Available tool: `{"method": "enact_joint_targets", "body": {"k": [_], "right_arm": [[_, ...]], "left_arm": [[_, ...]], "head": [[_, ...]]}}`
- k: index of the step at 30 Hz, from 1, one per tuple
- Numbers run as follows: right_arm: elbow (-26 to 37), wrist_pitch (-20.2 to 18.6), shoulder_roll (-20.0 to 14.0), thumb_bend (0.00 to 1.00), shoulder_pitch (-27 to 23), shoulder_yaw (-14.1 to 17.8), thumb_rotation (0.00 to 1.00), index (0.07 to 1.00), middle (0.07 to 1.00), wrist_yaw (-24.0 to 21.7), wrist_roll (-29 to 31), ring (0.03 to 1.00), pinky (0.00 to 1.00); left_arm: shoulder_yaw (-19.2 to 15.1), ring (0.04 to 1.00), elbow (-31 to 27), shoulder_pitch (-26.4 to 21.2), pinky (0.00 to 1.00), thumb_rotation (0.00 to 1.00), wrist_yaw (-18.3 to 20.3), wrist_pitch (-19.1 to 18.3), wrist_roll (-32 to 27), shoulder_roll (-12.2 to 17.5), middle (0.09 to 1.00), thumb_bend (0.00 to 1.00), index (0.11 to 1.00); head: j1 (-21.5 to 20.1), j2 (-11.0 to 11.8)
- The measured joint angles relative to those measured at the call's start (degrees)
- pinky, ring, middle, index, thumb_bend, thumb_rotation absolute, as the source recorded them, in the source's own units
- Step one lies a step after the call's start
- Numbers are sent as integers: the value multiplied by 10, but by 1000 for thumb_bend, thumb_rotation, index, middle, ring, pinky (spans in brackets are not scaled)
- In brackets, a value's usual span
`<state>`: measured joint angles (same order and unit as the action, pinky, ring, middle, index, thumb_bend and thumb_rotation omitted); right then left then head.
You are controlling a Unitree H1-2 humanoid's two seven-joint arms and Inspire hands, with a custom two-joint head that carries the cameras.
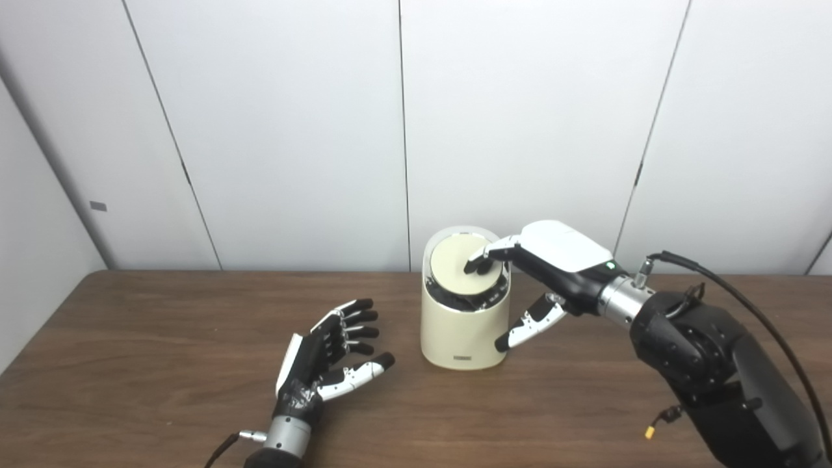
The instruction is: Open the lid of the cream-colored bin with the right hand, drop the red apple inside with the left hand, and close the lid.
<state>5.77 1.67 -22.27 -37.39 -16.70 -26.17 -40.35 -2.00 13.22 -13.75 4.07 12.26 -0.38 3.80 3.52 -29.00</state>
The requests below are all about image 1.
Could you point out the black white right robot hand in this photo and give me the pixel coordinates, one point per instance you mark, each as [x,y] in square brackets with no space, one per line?
[559,250]

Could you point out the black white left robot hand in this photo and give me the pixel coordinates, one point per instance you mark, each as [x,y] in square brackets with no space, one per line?
[309,367]

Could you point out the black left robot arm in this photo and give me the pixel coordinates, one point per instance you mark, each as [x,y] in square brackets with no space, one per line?
[283,448]

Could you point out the small grey wall tag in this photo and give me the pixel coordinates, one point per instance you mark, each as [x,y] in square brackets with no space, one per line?
[98,206]

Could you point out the cream round bin lid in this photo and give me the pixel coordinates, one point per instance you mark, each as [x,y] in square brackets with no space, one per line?
[455,270]

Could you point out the cream-colored round bin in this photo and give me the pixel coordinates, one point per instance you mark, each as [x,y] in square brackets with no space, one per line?
[461,335]

